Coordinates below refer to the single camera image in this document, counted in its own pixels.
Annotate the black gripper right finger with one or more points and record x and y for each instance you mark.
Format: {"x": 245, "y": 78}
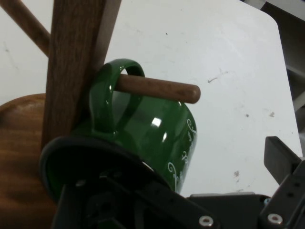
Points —
{"x": 290, "y": 190}

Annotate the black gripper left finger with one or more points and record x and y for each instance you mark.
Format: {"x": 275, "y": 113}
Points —
{"x": 143, "y": 205}

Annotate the green enamel mug white print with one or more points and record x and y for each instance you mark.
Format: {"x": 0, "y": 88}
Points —
{"x": 152, "y": 136}

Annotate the brown wooden mug tree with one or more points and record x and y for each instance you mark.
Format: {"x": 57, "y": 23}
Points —
{"x": 71, "y": 71}

